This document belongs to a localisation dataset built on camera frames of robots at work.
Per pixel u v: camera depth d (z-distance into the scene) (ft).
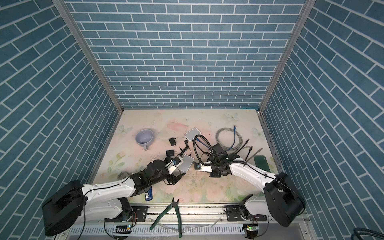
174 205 2.49
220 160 2.19
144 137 3.27
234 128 3.54
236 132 3.49
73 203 1.35
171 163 2.25
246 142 3.33
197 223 2.37
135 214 2.38
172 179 2.38
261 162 2.99
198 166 2.37
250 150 3.23
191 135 3.39
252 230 2.41
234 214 2.41
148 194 2.52
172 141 3.26
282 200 1.37
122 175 2.76
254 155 3.15
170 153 3.13
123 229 2.37
